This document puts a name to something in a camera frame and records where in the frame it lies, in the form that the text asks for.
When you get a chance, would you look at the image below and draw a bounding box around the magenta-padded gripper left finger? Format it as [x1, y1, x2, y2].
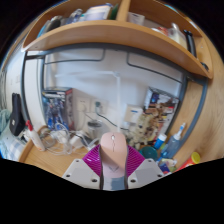
[61, 143, 103, 190]

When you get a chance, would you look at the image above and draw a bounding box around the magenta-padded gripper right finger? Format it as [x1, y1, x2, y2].
[124, 144, 165, 190]

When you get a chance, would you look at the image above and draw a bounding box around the pink computer mouse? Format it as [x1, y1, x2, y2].
[99, 131, 129, 183]

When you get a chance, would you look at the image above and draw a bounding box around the blue snack packet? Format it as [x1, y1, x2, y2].
[158, 158, 178, 174]

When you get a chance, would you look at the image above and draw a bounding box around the white power strip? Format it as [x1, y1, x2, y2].
[68, 133, 86, 150]

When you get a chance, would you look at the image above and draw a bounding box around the blue spray bottle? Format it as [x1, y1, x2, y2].
[159, 122, 187, 162]

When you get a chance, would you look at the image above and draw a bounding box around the large white charger block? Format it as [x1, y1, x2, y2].
[49, 130, 68, 144]

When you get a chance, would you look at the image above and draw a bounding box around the wooden mechanical model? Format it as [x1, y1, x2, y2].
[128, 109, 161, 149]

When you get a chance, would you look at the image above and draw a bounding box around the red yellow-lidded chips can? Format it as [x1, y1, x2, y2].
[176, 151, 202, 173]

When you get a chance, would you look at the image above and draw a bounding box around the white red-capped lotion bottle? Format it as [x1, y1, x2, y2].
[25, 119, 46, 153]

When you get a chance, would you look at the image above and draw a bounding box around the colourful printed box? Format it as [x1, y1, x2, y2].
[143, 87, 180, 148]

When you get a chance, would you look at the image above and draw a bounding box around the robot model kit box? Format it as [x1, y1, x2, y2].
[41, 87, 74, 132]

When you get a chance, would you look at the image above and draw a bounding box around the plaid bedding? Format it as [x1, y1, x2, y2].
[0, 133, 28, 162]

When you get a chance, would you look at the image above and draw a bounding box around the black bag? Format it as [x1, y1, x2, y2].
[8, 92, 26, 137]

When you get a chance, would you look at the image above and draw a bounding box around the teal blanket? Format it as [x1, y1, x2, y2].
[0, 109, 13, 135]

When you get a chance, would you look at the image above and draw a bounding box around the wooden shelf unit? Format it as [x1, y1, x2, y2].
[21, 0, 214, 80]

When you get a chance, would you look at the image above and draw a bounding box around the dark green-plugged cable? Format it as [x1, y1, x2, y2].
[94, 101, 128, 130]

